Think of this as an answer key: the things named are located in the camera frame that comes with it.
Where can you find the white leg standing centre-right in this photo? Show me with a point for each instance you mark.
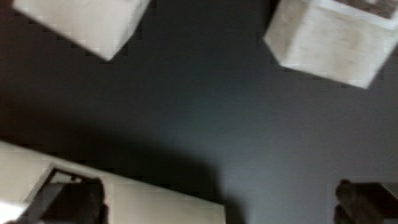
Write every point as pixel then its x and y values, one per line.
pixel 93 22

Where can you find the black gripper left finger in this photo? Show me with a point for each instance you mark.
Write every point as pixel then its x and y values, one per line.
pixel 68 201

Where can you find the white leg with tag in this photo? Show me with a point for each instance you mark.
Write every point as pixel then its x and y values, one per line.
pixel 333 37

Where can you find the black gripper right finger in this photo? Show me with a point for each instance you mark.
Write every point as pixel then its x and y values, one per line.
pixel 366 203

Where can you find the white square tabletop part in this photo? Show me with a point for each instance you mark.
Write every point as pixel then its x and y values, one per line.
pixel 141 203

